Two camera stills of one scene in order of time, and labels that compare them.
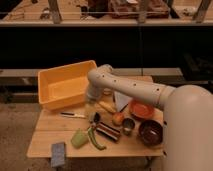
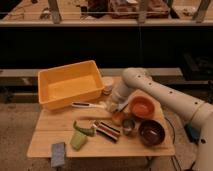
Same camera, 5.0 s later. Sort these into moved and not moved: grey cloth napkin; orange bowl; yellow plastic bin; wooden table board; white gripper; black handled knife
Moved: white gripper; black handled knife
Not moved: orange bowl; wooden table board; grey cloth napkin; yellow plastic bin
